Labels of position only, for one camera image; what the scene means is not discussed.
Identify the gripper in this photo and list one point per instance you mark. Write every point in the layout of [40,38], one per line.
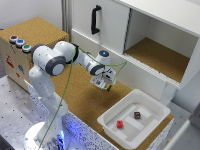
[101,79]

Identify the yellow block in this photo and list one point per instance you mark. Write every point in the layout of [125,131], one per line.
[108,88]

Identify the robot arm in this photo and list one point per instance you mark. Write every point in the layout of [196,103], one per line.
[50,60]

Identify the pink block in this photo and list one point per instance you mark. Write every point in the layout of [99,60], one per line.
[120,124]

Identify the purple block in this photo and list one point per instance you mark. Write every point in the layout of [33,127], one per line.
[137,115]

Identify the white sliding door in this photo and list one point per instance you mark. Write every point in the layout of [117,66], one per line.
[111,23]

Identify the white plastic box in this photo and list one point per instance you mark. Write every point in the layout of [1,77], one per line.
[133,131]

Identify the green button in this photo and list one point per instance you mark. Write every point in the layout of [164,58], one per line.
[26,47]

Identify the white cabinet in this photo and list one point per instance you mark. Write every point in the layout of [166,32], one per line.
[156,20]

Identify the wooden drawer box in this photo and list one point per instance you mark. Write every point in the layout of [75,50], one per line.
[33,31]

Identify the blue button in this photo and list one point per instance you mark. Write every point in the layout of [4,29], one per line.
[20,42]

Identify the red button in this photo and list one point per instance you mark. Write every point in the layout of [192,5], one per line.
[13,38]

